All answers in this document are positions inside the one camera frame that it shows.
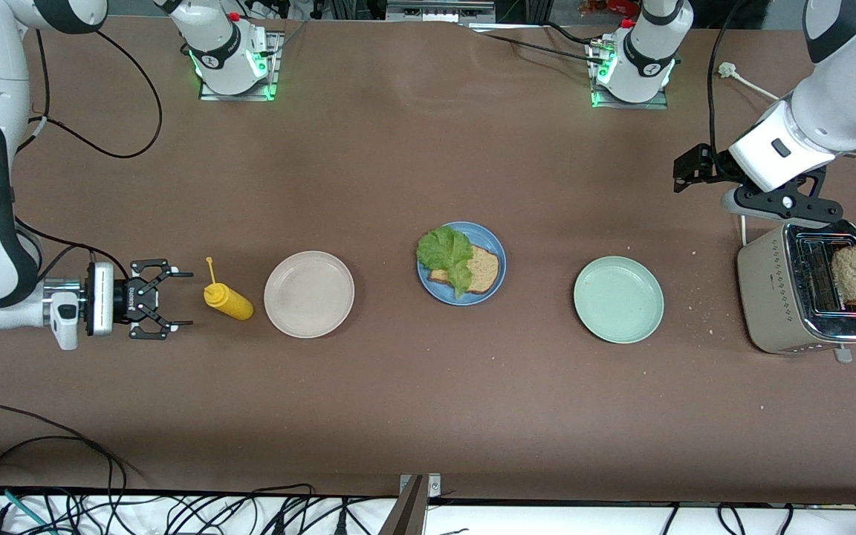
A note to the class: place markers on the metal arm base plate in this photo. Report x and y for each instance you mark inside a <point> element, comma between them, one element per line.
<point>273,67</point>
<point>651,105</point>

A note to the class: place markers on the green lettuce leaf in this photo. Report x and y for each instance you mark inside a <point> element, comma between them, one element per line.
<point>443,249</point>

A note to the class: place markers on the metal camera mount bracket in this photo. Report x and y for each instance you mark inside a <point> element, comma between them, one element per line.
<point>409,513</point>

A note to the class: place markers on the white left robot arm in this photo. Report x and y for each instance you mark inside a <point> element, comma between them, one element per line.
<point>844,104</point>

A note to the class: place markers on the pale green plate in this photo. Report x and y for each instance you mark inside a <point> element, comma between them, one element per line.
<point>619,299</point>

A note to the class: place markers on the beige plate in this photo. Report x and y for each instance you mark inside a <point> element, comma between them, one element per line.
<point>309,295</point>

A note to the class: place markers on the beige and chrome toaster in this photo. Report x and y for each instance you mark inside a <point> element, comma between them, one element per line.
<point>770,297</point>

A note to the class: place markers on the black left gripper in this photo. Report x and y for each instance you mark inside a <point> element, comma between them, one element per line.
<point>704,167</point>

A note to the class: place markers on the yellow mustard squeeze bottle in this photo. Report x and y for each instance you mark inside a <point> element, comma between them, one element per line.
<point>231,301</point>

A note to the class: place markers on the red package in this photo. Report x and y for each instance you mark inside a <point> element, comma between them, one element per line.
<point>610,6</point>

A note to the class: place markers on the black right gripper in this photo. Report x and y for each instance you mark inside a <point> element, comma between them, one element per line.
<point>122,301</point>

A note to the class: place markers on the white board strip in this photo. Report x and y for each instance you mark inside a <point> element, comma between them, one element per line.
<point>547,521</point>

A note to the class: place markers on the blue plate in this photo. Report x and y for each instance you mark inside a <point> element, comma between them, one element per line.
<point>489,238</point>

